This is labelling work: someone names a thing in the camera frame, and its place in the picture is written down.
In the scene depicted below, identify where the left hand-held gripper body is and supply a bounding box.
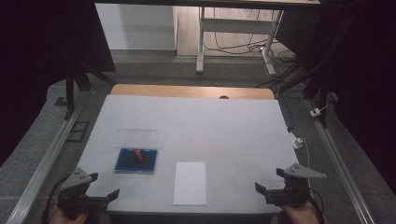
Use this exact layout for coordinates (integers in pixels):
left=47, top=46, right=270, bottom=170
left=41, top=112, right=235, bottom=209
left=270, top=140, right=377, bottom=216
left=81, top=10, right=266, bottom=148
left=57, top=167, right=110, bottom=216

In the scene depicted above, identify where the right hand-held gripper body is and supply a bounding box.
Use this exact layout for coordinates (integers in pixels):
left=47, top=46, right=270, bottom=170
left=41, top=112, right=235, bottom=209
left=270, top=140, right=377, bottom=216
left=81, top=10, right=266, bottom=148
left=265, top=162, right=327, bottom=208

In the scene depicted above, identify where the blue ink pad box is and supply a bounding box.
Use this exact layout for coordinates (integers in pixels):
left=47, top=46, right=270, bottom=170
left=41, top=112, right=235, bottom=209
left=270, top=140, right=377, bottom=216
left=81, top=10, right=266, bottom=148
left=114, top=128, right=159, bottom=175

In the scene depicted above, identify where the person's left hand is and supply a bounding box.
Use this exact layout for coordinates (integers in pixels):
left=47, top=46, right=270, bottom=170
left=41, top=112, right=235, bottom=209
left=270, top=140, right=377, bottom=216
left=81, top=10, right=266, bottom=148
left=48, top=203, right=90, bottom=224

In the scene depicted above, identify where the person's right hand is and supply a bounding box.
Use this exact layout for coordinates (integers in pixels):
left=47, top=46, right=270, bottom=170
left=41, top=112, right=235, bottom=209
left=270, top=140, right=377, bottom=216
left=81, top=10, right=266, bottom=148
left=281, top=200, right=320, bottom=224

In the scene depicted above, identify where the white power adapter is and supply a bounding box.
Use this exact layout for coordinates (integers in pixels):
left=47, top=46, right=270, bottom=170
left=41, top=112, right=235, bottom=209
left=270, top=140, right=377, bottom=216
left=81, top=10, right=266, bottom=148
left=309, top=102, right=331, bottom=119

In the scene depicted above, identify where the white paper sheet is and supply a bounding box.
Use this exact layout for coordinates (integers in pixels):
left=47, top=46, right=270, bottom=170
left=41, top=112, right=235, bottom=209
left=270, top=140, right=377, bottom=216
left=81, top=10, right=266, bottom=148
left=172, top=161, right=207, bottom=206

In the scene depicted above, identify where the white table cover board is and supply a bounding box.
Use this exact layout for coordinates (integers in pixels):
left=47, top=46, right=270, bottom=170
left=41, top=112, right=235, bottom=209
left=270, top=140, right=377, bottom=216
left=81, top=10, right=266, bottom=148
left=59, top=94, right=300, bottom=215

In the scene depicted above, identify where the black metal stand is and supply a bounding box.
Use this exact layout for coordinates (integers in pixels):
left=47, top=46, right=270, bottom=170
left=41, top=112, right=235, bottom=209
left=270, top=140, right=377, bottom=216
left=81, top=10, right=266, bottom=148
left=279, top=62, right=331, bottom=129
left=64, top=59, right=118, bottom=120

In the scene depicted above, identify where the wooden table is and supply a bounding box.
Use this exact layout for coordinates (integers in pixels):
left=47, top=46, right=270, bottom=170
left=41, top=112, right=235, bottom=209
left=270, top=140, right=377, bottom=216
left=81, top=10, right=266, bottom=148
left=110, top=83, right=276, bottom=101

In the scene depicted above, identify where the black curtain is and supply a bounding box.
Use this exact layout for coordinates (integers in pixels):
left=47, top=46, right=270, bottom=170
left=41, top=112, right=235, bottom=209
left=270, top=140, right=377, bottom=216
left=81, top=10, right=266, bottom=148
left=276, top=0, right=396, bottom=194
left=0, top=0, right=117, bottom=166

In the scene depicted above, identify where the white cabinet panel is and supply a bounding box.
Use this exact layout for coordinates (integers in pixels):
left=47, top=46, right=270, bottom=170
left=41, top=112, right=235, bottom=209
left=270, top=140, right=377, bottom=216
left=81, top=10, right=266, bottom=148
left=94, top=3, right=177, bottom=51

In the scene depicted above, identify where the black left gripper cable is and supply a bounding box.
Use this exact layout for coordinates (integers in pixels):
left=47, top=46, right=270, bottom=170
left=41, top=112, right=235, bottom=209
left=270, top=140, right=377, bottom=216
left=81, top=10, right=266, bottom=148
left=43, top=175, right=71, bottom=224

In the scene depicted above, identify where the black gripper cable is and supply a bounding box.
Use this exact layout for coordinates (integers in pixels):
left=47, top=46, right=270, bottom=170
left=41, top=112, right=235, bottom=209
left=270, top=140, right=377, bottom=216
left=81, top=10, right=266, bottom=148
left=43, top=175, right=71, bottom=224
left=306, top=186, right=326, bottom=224

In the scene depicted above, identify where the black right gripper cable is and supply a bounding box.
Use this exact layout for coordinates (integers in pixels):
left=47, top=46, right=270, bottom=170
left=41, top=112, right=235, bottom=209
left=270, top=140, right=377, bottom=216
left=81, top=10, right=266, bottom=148
left=306, top=186, right=326, bottom=224

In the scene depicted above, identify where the white plug with cable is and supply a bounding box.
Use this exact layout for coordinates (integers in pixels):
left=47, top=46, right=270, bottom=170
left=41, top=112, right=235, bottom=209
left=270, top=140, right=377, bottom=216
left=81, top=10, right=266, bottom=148
left=290, top=132, right=311, bottom=169

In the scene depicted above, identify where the aluminium rail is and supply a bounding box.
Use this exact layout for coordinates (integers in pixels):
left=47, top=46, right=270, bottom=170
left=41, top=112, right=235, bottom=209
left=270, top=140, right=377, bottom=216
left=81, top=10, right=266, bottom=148
left=6, top=91, right=92, bottom=224
left=306, top=99, right=376, bottom=224

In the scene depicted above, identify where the black floor bracket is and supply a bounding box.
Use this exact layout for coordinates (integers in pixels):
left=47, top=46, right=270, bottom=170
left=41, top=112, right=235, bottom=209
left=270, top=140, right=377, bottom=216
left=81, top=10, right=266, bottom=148
left=65, top=120, right=91, bottom=144

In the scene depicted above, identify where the tangle of floor cables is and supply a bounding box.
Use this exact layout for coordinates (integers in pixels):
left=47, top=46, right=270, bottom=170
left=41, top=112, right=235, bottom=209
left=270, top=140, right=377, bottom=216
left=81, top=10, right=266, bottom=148
left=204, top=8, right=307, bottom=89

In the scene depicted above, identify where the white desk frame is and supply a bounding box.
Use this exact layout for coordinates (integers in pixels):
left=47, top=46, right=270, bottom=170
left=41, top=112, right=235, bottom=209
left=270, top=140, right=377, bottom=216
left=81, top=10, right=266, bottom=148
left=195, top=6, right=285, bottom=76

